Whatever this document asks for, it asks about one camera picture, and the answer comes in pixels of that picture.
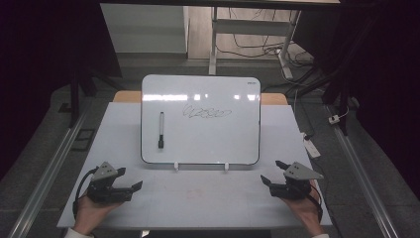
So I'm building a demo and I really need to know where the wooden table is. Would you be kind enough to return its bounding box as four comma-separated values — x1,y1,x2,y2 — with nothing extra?
113,91,288,106

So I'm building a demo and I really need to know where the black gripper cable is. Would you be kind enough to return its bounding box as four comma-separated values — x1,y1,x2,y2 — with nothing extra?
72,167,100,220
308,181,324,223

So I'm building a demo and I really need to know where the white power strip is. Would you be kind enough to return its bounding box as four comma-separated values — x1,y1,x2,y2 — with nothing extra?
300,132,322,159

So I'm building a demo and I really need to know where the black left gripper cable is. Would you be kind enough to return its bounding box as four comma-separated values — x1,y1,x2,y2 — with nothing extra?
72,167,100,220

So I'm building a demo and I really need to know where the white cabinet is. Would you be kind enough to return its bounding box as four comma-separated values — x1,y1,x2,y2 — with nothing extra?
100,3,190,54

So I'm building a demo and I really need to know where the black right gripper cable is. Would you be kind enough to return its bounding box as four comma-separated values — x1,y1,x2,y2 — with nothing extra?
308,181,324,223

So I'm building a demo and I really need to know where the person's left hand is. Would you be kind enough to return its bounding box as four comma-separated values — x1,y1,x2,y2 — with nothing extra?
72,194,122,236

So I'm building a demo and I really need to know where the black metal stand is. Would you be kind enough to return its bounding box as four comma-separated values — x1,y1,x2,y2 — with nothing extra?
285,65,356,137
58,65,123,128

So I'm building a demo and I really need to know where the black floor plate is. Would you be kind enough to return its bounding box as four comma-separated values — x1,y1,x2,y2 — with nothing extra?
70,128,97,153

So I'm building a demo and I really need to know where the person's right hand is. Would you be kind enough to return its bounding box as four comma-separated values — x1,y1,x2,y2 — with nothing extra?
282,192,326,237

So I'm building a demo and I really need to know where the white marker with black cap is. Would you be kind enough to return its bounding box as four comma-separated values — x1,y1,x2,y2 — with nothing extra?
157,111,165,150

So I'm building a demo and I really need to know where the tangle of black floor cables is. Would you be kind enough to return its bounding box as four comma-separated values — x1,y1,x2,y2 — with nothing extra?
216,7,315,67

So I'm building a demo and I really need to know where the white table mat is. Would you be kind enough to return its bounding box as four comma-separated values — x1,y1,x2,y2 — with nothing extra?
56,101,333,230

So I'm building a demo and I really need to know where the dark curtain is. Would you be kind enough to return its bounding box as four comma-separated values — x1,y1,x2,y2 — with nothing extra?
0,0,123,181
293,0,420,191

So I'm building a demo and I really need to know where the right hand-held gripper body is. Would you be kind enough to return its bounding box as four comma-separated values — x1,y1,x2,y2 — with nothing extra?
268,161,325,200

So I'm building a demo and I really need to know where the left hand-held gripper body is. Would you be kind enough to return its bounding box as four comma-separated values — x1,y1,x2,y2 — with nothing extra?
86,161,133,204

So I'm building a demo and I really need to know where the white desk frame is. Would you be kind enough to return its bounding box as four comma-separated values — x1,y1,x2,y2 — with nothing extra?
208,6,302,80

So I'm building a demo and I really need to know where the white whiteboard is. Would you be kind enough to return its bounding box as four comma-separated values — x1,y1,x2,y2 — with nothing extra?
141,73,262,166

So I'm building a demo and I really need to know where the aluminium floor rail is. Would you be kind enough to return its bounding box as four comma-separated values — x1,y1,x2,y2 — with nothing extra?
8,108,90,238
326,105,400,238

